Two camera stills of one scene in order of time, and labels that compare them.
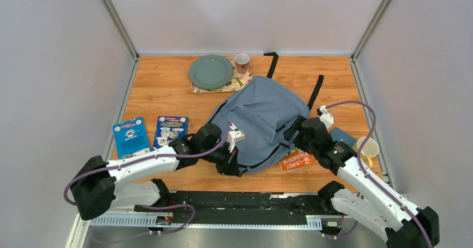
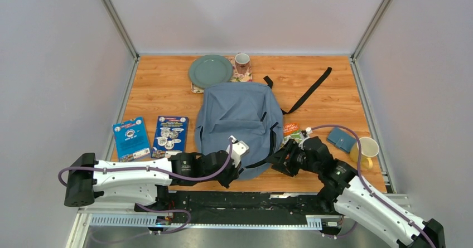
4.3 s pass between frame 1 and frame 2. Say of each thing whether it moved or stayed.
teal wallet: stayed
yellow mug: stayed
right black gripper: moved
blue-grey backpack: moved
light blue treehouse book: stayed
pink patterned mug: stayed
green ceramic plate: stayed
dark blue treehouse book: stayed
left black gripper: moved
